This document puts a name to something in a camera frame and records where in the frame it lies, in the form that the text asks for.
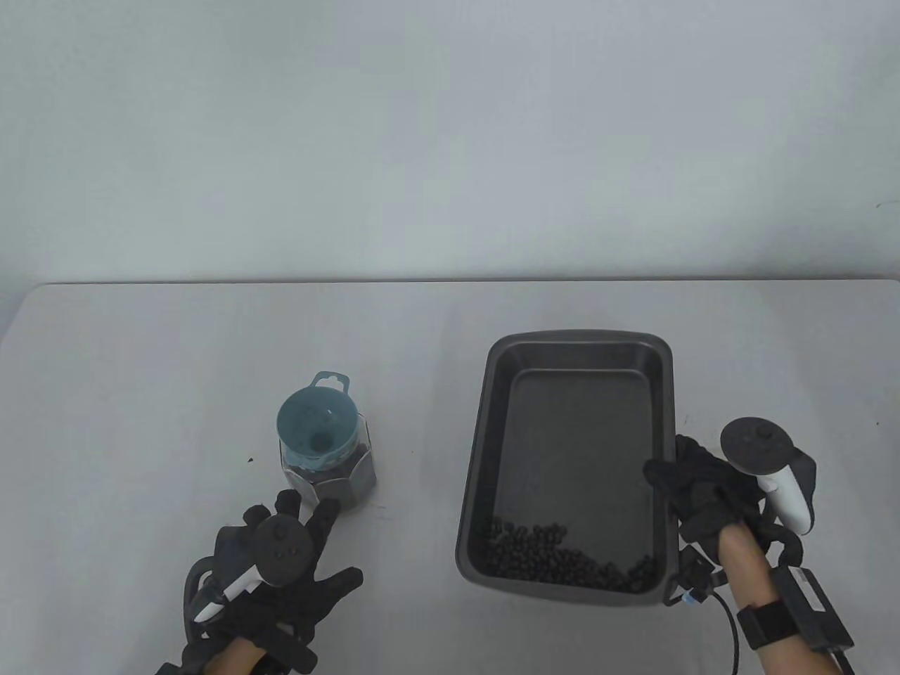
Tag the person's left hand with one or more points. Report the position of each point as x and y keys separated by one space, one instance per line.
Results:
x=330 y=594

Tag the person's right hand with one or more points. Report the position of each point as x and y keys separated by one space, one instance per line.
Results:
x=703 y=492

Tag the clear glass jar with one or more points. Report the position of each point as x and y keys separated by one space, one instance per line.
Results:
x=362 y=481

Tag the dark grey baking tray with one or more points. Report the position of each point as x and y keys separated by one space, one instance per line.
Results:
x=576 y=436

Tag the small batch of coffee beans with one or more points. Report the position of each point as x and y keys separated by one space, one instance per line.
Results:
x=555 y=555

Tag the light blue plastic funnel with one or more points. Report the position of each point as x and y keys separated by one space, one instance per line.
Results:
x=309 y=422

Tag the person's right forearm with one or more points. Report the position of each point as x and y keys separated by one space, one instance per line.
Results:
x=749 y=569

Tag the person's left forearm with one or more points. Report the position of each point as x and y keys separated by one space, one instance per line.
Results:
x=239 y=657

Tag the grey and white right controller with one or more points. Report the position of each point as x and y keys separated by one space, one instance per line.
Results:
x=756 y=443

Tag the black right wrist box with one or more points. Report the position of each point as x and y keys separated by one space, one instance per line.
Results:
x=815 y=605

